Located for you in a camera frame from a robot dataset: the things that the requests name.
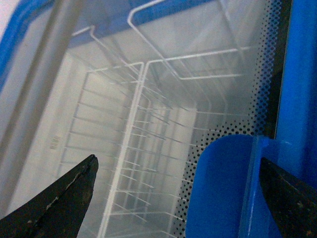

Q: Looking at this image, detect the blue framed sliding glass lid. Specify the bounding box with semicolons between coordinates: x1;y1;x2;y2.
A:
0;0;317;238

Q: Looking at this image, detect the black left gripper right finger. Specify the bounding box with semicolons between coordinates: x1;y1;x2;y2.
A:
259;157;317;238

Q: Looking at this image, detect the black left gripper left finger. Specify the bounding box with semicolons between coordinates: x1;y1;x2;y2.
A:
0;154;99;238

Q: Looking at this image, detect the white wire freezer basket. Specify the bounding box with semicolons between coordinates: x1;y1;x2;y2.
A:
57;0;258;238

